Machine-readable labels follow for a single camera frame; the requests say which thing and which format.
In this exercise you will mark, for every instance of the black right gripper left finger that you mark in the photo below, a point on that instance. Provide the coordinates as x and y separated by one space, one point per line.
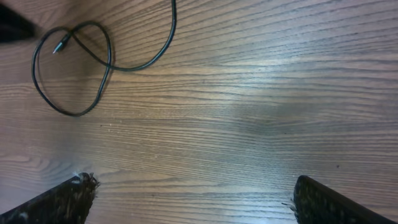
66 203

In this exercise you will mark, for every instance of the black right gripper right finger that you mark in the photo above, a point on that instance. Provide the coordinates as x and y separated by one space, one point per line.
315 203

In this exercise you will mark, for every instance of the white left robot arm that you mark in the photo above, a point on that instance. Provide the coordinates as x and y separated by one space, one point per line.
15 27

